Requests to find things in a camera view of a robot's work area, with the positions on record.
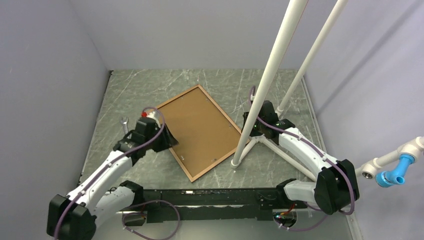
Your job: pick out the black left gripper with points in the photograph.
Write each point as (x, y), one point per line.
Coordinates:
(168, 140)

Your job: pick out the silver open-end wrench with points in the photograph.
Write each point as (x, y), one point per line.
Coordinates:
(124, 122)

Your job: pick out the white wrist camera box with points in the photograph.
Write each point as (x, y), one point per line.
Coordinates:
(152, 114)

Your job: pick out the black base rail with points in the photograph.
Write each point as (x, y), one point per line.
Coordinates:
(262, 204)

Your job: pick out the blue wooden picture frame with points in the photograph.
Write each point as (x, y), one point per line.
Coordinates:
(206, 135)

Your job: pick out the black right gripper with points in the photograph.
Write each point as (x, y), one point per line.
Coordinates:
(246, 115)

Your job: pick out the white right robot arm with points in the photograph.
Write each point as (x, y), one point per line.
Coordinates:
(333, 183)

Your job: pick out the blue pipe fitting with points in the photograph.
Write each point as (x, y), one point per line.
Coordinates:
(396, 176)

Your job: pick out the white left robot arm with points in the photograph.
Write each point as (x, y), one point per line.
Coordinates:
(78, 214)

